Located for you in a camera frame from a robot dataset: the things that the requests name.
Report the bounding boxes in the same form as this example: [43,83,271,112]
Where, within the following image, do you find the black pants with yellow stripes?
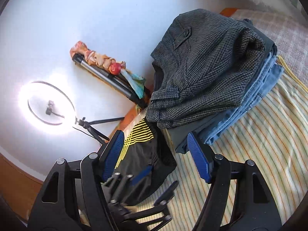
[115,118,177,206]

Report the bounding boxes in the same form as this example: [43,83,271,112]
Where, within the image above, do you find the dark grey folded pants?
[167,19,284,154]

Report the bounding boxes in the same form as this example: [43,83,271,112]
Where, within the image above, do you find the striped yellow bed sheet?
[137,57,307,230]

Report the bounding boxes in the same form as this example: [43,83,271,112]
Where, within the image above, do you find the silver black folded tripod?
[72,54,148,109]

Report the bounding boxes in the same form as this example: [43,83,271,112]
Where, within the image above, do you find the brown wooden door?
[1,155,43,221]

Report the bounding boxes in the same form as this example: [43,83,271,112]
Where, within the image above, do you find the grey houndstooth folded pants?
[146,9,268,128]

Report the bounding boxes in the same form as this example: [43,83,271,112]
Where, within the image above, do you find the blue denim folded jeans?
[198,49,284,144]

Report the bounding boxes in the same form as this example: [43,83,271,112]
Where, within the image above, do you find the checked beige blanket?
[232,9,308,85]

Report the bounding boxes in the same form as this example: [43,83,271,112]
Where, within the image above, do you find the white ring light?
[18,80,76,136]

